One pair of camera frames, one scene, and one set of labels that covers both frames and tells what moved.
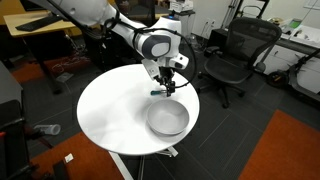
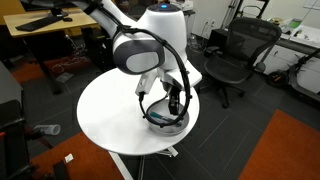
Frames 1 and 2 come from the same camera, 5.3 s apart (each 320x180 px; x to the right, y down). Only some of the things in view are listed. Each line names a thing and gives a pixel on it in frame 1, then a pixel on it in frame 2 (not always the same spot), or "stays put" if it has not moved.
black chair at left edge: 13,158 stays put
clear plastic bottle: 49,129 stays put
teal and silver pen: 157,92 -> 156,115
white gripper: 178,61 -> 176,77
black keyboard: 31,26 stays put
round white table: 113,111 stays put
